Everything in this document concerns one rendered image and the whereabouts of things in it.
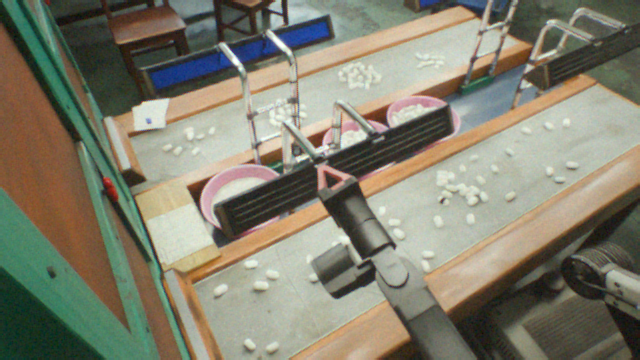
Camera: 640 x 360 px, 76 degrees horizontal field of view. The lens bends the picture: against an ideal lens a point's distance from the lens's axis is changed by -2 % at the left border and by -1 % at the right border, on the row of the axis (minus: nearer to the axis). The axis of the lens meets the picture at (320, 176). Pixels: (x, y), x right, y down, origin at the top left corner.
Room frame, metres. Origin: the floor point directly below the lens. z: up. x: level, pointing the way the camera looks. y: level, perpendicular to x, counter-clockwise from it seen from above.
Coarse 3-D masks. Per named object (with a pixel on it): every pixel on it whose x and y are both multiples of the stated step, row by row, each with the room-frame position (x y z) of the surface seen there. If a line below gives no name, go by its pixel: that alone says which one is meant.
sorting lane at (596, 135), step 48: (576, 96) 1.36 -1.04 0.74; (480, 144) 1.07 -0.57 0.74; (528, 144) 1.07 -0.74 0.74; (576, 144) 1.07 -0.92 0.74; (624, 144) 1.07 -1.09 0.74; (384, 192) 0.85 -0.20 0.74; (432, 192) 0.85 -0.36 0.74; (480, 192) 0.85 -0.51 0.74; (528, 192) 0.85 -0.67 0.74; (288, 240) 0.66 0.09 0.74; (336, 240) 0.66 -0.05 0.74; (432, 240) 0.66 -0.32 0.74; (480, 240) 0.66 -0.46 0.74; (240, 288) 0.51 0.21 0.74; (288, 288) 0.51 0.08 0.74; (240, 336) 0.38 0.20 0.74; (288, 336) 0.39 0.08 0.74
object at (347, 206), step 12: (348, 180) 0.43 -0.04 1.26; (336, 192) 0.42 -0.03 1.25; (348, 192) 0.42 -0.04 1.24; (360, 192) 0.44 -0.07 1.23; (324, 204) 0.41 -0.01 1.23; (336, 204) 0.41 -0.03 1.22; (348, 204) 0.41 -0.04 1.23; (360, 204) 0.41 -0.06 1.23; (336, 216) 0.40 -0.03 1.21; (348, 216) 0.39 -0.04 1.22; (360, 216) 0.38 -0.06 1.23; (372, 216) 0.39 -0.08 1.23; (348, 228) 0.37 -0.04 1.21
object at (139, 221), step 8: (96, 104) 1.23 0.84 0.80; (112, 152) 0.93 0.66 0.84; (128, 192) 0.76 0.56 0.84; (136, 208) 0.77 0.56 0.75; (136, 216) 0.68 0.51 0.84; (136, 224) 0.65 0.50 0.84; (144, 224) 0.74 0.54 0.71; (144, 232) 0.64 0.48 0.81; (152, 248) 0.64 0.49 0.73; (152, 256) 0.55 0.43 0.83; (160, 264) 0.60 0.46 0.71; (160, 272) 0.53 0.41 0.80
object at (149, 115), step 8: (144, 104) 1.27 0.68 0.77; (152, 104) 1.27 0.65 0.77; (160, 104) 1.27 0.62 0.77; (136, 112) 1.22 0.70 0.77; (144, 112) 1.22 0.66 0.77; (152, 112) 1.22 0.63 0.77; (160, 112) 1.22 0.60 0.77; (136, 120) 1.17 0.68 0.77; (144, 120) 1.17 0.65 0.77; (152, 120) 1.17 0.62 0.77; (160, 120) 1.17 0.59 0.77; (136, 128) 1.13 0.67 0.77; (144, 128) 1.13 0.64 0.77
